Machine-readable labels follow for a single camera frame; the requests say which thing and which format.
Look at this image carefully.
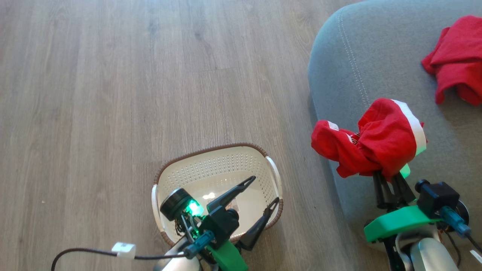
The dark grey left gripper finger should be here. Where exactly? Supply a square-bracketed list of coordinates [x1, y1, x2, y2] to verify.
[237, 198, 280, 251]
[206, 176, 256, 212]

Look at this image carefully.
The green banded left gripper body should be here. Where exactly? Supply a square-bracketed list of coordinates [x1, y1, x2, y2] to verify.
[160, 188, 249, 271]

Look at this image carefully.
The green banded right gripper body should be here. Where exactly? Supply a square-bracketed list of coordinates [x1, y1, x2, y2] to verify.
[364, 199, 444, 243]

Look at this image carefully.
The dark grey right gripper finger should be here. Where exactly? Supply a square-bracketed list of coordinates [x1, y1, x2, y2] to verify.
[394, 173, 417, 207]
[373, 171, 394, 210]

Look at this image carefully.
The red garment with white stripe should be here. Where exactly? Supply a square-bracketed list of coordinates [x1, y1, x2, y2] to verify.
[311, 98, 428, 178]

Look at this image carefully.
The plain red garment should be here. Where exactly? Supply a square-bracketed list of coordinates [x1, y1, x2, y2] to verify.
[421, 15, 482, 106]

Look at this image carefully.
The white laundry basket, brown rim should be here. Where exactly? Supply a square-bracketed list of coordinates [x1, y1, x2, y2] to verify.
[151, 143, 284, 247]

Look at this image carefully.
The grey fabric sofa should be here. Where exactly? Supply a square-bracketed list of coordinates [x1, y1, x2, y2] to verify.
[308, 0, 482, 261]

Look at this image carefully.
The left camera cable, teal plug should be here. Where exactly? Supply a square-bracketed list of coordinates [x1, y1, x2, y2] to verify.
[51, 231, 216, 271]

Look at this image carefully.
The camera cable, teal plug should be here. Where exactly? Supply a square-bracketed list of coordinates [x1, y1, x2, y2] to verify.
[440, 206, 482, 253]
[51, 231, 216, 271]

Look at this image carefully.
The right camera cable, teal plug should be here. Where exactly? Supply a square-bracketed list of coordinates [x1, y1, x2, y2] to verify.
[440, 206, 482, 253]

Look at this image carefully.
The white label on left cable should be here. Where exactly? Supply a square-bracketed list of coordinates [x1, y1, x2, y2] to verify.
[111, 242, 136, 259]

